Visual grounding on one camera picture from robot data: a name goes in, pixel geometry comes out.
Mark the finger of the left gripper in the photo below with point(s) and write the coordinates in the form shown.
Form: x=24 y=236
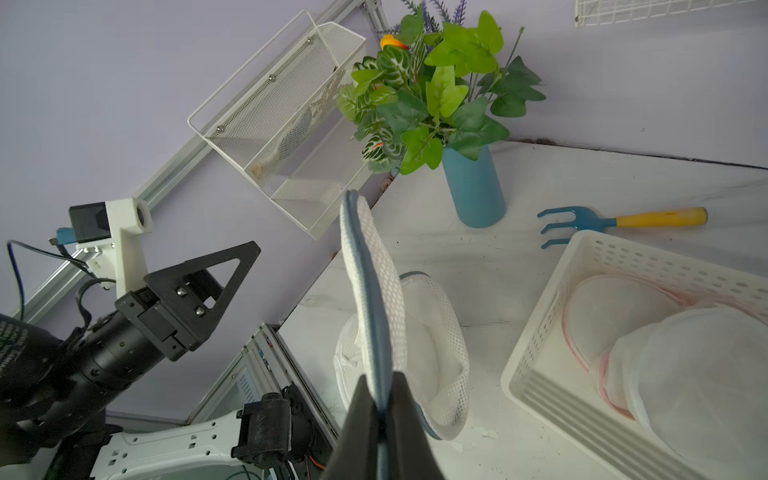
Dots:
x=194 y=295

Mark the white mesh wall shelf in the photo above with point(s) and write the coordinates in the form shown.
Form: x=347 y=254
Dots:
x=276 y=121

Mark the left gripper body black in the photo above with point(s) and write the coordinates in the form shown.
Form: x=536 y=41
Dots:
x=120 y=349

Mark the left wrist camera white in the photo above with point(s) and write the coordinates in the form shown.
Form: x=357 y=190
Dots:
x=110 y=233

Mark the teal vase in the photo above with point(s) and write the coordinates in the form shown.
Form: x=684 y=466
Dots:
x=475 y=188

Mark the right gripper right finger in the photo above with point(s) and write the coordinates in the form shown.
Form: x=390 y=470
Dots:
x=405 y=452

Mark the pink trimmed laundry bag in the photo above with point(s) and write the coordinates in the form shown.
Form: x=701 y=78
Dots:
x=604 y=308

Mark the white plastic basket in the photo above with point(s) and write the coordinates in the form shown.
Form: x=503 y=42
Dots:
x=543 y=375

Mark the artificial green plant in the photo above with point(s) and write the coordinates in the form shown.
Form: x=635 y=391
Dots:
x=435 y=85

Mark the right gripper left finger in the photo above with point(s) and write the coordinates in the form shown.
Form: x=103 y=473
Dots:
x=355 y=456

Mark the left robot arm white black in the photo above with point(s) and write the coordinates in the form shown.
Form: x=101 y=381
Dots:
x=261 y=421

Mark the white wire wall basket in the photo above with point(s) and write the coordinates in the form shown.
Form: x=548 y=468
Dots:
x=592 y=13

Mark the blue yellow garden fork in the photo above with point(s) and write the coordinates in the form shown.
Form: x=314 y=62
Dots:
x=587 y=219

